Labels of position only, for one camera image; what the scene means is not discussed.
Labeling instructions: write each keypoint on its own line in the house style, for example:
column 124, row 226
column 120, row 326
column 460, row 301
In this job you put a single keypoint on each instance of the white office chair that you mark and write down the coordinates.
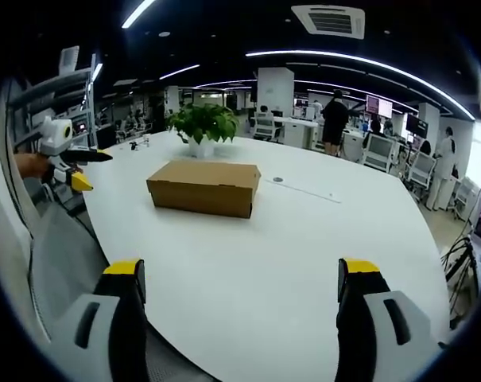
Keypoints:
column 421, row 169
column 264, row 125
column 379, row 153

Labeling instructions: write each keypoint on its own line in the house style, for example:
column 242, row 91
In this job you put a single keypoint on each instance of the small black object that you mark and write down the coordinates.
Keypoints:
column 133, row 145

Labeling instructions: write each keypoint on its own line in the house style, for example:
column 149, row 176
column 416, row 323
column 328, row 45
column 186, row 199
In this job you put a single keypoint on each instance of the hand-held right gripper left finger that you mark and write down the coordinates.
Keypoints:
column 105, row 318

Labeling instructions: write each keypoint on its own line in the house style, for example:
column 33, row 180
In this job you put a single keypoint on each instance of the ceiling air conditioner vent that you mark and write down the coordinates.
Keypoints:
column 330, row 20

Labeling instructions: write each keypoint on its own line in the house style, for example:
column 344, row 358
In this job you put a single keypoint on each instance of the wall monitor screen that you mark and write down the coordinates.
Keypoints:
column 379, row 106

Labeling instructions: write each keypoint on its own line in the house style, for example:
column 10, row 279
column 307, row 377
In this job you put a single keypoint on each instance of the white plant pot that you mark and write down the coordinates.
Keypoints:
column 201, row 148

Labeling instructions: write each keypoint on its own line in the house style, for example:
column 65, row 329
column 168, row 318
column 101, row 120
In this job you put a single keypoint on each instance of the brown cardboard shoe box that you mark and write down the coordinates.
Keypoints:
column 204, row 193

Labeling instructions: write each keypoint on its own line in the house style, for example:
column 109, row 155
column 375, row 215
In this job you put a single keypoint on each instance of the green potted plant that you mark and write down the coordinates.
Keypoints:
column 204, row 121

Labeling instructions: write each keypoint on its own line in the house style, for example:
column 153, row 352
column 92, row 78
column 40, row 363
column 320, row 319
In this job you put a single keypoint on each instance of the person's left hand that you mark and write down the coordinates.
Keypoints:
column 31, row 164

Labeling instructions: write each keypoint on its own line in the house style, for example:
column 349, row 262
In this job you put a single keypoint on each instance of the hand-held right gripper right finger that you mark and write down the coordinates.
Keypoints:
column 377, row 318

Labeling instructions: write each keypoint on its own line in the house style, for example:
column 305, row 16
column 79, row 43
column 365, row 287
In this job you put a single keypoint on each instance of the metal storage shelf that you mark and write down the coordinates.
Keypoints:
column 57, row 111

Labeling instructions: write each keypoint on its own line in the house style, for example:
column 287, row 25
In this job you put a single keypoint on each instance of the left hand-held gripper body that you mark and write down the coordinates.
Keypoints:
column 56, row 137

